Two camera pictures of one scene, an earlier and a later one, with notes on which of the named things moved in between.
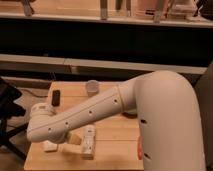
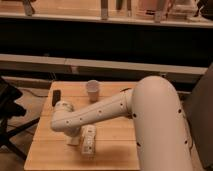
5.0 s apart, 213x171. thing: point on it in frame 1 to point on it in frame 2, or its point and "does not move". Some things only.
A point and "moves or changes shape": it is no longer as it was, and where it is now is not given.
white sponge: [47, 145] moves or changes shape
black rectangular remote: [56, 97] does not move
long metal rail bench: [92, 67] does not move
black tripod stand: [9, 110] does not move
